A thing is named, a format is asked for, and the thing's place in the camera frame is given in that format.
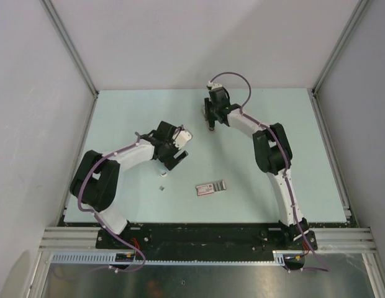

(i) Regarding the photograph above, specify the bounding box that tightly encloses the red staple box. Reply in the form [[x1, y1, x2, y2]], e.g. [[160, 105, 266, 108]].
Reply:
[[196, 180, 227, 197]]

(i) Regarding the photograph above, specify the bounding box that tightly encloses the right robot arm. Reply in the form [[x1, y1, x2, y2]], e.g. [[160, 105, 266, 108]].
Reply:
[[204, 83, 314, 250]]

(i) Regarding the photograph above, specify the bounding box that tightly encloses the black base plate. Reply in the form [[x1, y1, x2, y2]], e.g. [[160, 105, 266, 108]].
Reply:
[[96, 223, 318, 263]]

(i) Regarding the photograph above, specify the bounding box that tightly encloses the grey slotted cable duct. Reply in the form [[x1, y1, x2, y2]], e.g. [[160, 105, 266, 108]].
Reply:
[[49, 250, 286, 266]]

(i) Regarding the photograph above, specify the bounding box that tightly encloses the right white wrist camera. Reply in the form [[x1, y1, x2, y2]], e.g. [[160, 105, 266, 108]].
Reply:
[[206, 81, 223, 90]]

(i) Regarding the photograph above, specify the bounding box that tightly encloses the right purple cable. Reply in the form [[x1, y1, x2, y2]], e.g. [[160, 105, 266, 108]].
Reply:
[[207, 71, 330, 273]]

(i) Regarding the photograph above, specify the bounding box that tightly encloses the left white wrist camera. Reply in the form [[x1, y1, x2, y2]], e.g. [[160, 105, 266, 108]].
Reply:
[[173, 126, 193, 150]]

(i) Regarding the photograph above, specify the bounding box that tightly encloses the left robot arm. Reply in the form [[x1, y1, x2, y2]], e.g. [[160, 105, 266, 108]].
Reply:
[[70, 121, 193, 248]]

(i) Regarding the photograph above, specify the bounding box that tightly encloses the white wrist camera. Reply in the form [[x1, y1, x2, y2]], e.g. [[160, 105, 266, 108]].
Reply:
[[173, 126, 193, 150], [206, 81, 223, 90]]

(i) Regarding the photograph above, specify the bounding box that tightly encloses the black and cream stapler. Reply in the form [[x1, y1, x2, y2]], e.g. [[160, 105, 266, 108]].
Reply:
[[201, 106, 215, 132]]

